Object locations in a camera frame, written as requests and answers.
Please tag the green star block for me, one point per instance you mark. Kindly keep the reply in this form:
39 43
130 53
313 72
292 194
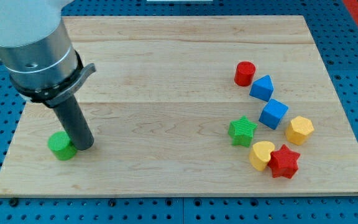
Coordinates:
242 131

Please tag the blue triangular prism block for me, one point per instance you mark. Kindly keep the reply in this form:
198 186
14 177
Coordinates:
262 88

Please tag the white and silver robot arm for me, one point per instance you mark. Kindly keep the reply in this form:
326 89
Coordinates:
35 47

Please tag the green cylinder block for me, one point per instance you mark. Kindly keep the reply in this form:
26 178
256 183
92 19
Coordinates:
61 146

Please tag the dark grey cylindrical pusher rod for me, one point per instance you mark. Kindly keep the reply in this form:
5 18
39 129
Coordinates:
73 121

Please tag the yellow heart block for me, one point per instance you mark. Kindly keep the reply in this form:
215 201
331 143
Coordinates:
259 155

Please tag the light wooden board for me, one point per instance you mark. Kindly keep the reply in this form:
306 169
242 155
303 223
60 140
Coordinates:
160 103

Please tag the yellow hexagon block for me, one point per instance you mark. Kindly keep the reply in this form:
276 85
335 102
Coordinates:
299 130

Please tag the red cylinder block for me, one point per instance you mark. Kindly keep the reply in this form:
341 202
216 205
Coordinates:
244 73

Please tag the blue cube block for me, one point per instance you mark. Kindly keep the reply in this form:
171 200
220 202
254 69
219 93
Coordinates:
273 113

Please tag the red star block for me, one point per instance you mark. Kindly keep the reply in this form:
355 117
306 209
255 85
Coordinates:
284 162

